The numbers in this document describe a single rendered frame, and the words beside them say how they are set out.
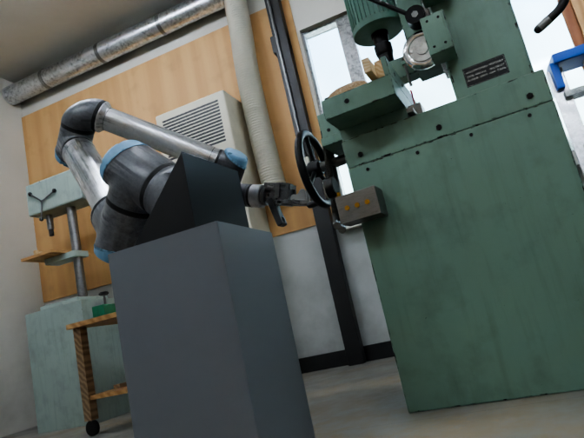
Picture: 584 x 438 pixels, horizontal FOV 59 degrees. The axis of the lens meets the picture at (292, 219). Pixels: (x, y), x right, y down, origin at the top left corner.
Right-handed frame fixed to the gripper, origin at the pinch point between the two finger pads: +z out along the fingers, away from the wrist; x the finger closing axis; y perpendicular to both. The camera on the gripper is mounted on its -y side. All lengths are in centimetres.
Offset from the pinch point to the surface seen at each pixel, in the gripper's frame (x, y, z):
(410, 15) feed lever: -22, 57, 36
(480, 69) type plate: -16, 41, 56
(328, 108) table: -37.5, 24.4, 18.4
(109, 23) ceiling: 99, 134, -217
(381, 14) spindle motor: -13, 63, 24
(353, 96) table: -38, 28, 25
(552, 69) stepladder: 65, 69, 77
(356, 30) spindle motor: -11, 59, 15
